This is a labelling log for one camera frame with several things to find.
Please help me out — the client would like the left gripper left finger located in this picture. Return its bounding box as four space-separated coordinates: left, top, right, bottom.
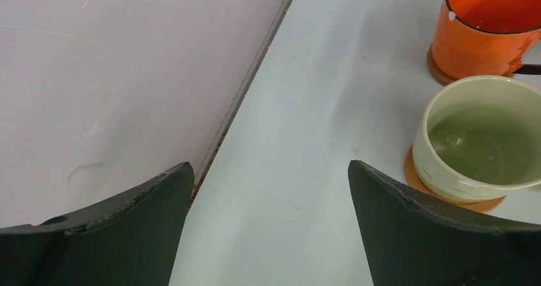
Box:
1 162 195 285

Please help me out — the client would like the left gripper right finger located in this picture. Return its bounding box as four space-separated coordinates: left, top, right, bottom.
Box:
348 160 540 285

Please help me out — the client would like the light wood coaster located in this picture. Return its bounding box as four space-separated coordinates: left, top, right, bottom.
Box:
427 42 522 86
404 146 505 213

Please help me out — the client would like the light green mug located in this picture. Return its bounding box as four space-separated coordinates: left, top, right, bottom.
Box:
411 75 540 202

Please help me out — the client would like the orange mug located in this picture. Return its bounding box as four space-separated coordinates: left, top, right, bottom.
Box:
431 0 540 75

